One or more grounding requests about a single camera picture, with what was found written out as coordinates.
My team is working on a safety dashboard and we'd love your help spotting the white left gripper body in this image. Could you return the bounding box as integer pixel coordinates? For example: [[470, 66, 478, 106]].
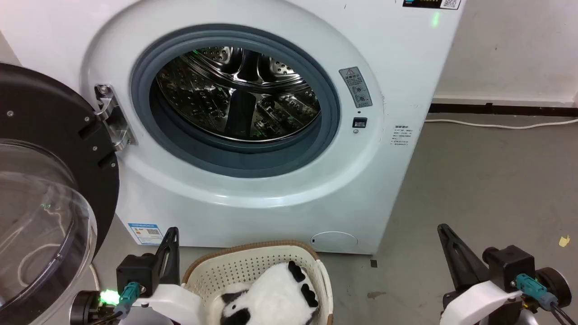
[[118, 283, 209, 325]]

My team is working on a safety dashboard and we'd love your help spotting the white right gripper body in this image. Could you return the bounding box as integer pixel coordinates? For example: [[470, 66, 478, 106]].
[[440, 279, 525, 325]]

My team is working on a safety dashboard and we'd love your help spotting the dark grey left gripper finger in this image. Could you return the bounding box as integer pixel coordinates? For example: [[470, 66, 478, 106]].
[[155, 227, 180, 286]]

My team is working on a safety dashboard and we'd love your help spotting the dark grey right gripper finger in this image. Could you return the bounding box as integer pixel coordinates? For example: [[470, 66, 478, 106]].
[[437, 223, 489, 292]]

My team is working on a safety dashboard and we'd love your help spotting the black round right gripper knob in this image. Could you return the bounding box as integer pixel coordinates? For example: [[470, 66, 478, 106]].
[[536, 267, 573, 310]]

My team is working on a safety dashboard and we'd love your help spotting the black round gripper knob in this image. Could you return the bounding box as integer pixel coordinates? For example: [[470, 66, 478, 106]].
[[69, 290, 106, 325], [536, 267, 573, 310]]

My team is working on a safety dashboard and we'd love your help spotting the black round left gripper knob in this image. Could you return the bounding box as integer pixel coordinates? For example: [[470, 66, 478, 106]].
[[69, 290, 106, 325]]

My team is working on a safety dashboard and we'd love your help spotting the white front-load washing machine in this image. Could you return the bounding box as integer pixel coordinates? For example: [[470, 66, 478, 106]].
[[0, 0, 466, 255]]

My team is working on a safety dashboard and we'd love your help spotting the blue energy label sticker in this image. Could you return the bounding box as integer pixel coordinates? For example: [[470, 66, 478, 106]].
[[127, 222, 164, 246]]

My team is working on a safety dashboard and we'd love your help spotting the cream plastic laundry basket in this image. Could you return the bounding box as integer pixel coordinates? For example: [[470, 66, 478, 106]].
[[181, 240, 334, 325]]

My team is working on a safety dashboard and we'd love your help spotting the black and white panda plush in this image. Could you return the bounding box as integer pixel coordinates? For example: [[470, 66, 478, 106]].
[[209, 260, 320, 325]]

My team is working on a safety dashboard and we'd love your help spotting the grey rubber door gasket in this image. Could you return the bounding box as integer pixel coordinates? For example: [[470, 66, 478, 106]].
[[131, 24, 342, 178]]

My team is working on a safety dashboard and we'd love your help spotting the round white filter cover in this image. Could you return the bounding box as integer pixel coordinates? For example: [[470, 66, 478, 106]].
[[310, 231, 359, 254]]

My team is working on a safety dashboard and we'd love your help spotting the small printed text label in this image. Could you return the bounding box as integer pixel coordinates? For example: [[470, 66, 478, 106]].
[[390, 125, 411, 148]]

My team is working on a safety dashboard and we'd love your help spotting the chrome door hinge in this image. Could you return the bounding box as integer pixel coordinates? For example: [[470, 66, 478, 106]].
[[93, 84, 137, 152]]

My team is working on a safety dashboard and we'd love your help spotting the black baseboard strip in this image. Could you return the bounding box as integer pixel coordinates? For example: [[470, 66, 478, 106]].
[[428, 102, 578, 117]]

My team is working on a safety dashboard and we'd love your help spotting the steel washer drum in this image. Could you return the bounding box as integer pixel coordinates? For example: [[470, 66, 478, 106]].
[[155, 46, 322, 142]]

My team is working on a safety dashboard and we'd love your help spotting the grey warning sticker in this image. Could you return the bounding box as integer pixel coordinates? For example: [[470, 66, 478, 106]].
[[339, 67, 374, 109]]

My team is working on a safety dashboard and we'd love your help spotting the black round glass washer door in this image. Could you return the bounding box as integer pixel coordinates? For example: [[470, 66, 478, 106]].
[[0, 62, 121, 325]]

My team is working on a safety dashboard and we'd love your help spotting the black QR code sticker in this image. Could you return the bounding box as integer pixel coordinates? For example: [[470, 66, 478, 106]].
[[402, 0, 462, 11]]

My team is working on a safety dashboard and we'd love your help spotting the teal-plug left gripper cable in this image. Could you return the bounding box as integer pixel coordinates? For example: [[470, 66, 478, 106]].
[[88, 282, 142, 325]]

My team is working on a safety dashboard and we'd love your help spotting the teal-plug gripper cable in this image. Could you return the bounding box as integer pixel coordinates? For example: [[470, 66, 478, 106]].
[[88, 282, 142, 325], [514, 273, 578, 325]]

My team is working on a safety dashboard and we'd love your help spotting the teal-plug right gripper cable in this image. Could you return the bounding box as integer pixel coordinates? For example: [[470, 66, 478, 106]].
[[514, 273, 578, 325]]

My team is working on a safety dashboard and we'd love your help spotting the white floor cable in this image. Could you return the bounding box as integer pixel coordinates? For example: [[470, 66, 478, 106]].
[[424, 117, 578, 130]]

